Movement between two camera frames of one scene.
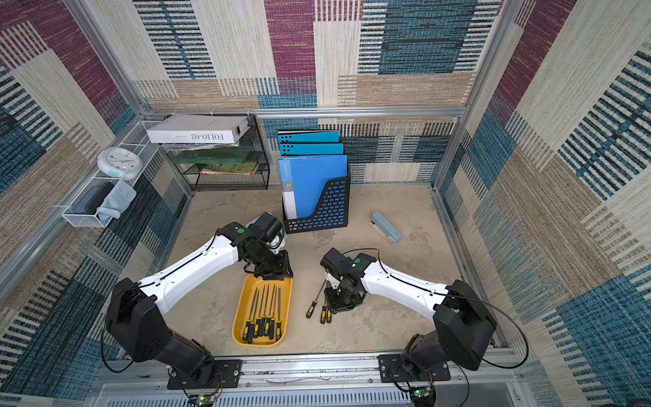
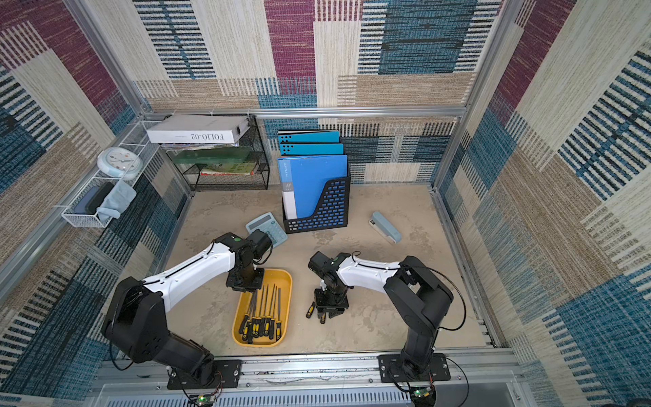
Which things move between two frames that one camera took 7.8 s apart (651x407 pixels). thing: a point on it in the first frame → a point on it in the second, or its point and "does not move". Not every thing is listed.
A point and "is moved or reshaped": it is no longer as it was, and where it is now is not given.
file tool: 323,315 is moved or reshaped
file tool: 311,309 does not move
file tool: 268,319 does not move
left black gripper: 280,272 → 255,287
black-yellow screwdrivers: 247,323 does not move
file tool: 252,324 does not move
